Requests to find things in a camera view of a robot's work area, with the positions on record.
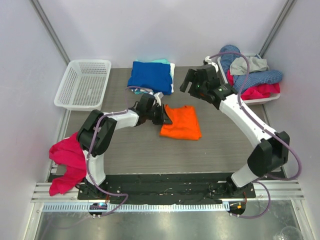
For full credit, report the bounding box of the orange t-shirt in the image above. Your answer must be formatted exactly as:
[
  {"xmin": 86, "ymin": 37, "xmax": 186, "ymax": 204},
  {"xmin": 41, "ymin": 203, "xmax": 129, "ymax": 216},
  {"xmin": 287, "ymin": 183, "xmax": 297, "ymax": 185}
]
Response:
[{"xmin": 159, "ymin": 104, "xmax": 202, "ymax": 141}]

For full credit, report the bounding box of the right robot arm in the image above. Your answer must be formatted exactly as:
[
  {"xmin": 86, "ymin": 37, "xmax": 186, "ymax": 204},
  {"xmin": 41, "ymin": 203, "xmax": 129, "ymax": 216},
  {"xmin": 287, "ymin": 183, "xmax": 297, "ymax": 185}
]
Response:
[{"xmin": 179, "ymin": 64, "xmax": 290, "ymax": 198}]

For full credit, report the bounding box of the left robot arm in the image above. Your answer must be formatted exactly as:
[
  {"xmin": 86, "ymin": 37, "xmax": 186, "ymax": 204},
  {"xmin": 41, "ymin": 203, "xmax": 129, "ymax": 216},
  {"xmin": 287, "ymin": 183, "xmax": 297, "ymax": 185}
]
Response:
[{"xmin": 76, "ymin": 94, "xmax": 173, "ymax": 200}]

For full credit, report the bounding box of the folded white t-shirt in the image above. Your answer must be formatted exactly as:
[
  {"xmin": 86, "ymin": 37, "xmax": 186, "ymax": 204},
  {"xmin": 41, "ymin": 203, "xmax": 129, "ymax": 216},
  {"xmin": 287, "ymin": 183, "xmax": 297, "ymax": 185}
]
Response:
[{"xmin": 131, "ymin": 62, "xmax": 176, "ymax": 96}]

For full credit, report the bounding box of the folded blue t-shirt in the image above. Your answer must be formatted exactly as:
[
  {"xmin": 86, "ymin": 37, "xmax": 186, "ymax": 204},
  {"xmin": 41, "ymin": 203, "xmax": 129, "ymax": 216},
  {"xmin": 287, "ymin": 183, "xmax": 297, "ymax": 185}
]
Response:
[{"xmin": 127, "ymin": 61, "xmax": 173, "ymax": 96}]

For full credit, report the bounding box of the grey t-shirt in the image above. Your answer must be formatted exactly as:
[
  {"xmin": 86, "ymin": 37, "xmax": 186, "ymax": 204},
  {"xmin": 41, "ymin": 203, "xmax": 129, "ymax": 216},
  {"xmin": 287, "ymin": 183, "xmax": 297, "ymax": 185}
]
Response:
[{"xmin": 229, "ymin": 56, "xmax": 270, "ymax": 76}]

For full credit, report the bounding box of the folded teal t-shirt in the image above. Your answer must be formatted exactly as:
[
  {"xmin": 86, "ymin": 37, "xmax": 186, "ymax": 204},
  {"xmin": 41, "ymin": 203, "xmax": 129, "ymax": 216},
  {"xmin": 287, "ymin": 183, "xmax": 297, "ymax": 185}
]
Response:
[{"xmin": 133, "ymin": 58, "xmax": 169, "ymax": 95}]

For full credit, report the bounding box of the blue checkered shirt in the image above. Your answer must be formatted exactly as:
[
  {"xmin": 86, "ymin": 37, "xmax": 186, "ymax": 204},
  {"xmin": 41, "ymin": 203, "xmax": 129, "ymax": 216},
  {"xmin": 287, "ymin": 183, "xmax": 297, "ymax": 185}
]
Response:
[{"xmin": 220, "ymin": 53, "xmax": 283, "ymax": 93}]

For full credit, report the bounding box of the pink t-shirt in bin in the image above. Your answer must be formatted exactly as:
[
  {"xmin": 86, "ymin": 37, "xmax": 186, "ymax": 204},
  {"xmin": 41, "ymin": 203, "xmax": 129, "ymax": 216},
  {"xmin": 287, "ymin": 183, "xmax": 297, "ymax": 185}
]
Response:
[{"xmin": 226, "ymin": 71, "xmax": 281, "ymax": 100}]

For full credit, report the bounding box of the white plastic bin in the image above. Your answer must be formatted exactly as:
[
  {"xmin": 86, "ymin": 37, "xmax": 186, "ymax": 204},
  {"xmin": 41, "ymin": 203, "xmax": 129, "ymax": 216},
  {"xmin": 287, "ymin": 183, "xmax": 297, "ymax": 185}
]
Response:
[{"xmin": 217, "ymin": 56, "xmax": 280, "ymax": 106}]

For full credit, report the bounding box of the white perforated plastic basket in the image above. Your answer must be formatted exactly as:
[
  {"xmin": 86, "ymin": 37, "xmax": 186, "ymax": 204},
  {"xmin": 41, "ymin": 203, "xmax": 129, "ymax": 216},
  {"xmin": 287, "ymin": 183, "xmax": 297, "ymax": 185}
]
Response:
[{"xmin": 54, "ymin": 59, "xmax": 112, "ymax": 112}]

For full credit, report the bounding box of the pink cloth on table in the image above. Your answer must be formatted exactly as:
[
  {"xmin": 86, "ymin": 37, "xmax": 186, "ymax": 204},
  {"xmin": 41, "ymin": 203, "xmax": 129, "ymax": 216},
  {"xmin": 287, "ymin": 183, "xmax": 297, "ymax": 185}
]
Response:
[{"xmin": 49, "ymin": 132, "xmax": 87, "ymax": 197}]

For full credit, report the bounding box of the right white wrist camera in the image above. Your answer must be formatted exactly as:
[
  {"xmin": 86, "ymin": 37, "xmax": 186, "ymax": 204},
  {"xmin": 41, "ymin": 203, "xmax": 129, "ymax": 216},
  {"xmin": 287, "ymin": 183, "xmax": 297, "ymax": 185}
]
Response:
[{"xmin": 203, "ymin": 56, "xmax": 219, "ymax": 73}]

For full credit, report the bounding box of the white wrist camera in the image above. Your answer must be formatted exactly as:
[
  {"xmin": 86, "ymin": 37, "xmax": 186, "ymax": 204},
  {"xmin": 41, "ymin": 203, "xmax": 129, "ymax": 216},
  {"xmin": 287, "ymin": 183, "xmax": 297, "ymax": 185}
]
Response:
[
  {"xmin": 153, "ymin": 92, "xmax": 164, "ymax": 106},
  {"xmin": 203, "ymin": 56, "xmax": 219, "ymax": 73}
]

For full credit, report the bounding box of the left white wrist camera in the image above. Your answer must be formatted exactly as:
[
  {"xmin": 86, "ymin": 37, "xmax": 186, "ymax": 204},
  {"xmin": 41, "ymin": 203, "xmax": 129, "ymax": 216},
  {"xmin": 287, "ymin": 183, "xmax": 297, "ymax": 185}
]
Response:
[{"xmin": 153, "ymin": 92, "xmax": 164, "ymax": 106}]

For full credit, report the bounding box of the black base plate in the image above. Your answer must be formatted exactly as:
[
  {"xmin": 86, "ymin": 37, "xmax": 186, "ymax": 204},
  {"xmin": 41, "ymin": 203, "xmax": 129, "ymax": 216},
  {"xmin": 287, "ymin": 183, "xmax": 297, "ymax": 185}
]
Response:
[{"xmin": 76, "ymin": 173, "xmax": 256, "ymax": 205}]

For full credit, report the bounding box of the right corner metal post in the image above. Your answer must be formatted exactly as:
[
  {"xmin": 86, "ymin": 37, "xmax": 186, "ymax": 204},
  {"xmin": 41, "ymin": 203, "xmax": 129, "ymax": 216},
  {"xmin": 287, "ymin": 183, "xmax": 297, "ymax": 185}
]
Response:
[{"xmin": 258, "ymin": 0, "xmax": 297, "ymax": 57}]

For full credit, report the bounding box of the corner metal post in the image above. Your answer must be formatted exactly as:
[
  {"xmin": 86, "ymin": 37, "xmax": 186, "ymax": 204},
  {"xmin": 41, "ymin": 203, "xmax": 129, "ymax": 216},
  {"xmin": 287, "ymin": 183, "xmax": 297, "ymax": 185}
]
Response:
[
  {"xmin": 258, "ymin": 0, "xmax": 297, "ymax": 57},
  {"xmin": 29, "ymin": 0, "xmax": 70, "ymax": 64}
]

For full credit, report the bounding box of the white slotted cable duct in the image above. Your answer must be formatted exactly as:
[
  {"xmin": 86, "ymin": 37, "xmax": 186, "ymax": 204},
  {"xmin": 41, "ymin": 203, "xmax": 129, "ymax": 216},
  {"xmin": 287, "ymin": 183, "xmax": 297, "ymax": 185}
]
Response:
[{"xmin": 42, "ymin": 202, "xmax": 230, "ymax": 213}]

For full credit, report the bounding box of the aluminium rail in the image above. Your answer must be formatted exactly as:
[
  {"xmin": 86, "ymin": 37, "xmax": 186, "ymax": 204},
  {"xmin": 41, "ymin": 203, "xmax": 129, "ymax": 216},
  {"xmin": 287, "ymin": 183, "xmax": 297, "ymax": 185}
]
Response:
[{"xmin": 31, "ymin": 180, "xmax": 305, "ymax": 203}]

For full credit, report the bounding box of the left corner metal post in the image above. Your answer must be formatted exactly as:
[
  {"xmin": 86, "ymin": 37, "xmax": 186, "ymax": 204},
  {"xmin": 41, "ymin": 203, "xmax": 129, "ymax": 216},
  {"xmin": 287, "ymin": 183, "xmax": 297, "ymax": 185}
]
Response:
[{"xmin": 29, "ymin": 0, "xmax": 70, "ymax": 64}]

